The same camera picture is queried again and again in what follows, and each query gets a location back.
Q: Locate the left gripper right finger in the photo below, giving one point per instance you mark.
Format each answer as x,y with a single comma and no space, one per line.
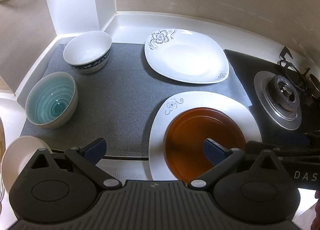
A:
224,162

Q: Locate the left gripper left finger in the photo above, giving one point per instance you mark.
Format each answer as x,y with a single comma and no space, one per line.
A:
86,158

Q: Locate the brown round plate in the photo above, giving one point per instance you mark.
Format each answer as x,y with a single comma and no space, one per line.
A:
185,136

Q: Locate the teal glazed bowl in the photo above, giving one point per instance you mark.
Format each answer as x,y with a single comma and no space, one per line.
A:
52,101

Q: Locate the large white floral square plate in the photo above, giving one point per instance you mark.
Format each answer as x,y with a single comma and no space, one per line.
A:
181,102

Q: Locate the white bowl blue pattern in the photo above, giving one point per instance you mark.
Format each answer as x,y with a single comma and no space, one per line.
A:
88,52

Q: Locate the person's right hand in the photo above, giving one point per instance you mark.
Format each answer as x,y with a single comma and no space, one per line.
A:
316,222

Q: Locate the patterned white dish cloth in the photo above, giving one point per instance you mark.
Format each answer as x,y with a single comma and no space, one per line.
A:
126,169

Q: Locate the black gas stove top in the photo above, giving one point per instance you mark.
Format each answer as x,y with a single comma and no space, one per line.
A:
246,67

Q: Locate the grey counter mat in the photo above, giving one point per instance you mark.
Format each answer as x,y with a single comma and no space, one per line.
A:
119,102

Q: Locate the black pot support grate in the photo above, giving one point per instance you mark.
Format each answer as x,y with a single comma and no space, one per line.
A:
306,84

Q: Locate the bamboo cutting board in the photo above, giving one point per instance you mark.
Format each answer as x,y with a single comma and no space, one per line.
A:
2,141

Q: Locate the gas burner with metal ring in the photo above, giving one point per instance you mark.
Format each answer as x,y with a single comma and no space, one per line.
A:
279,99

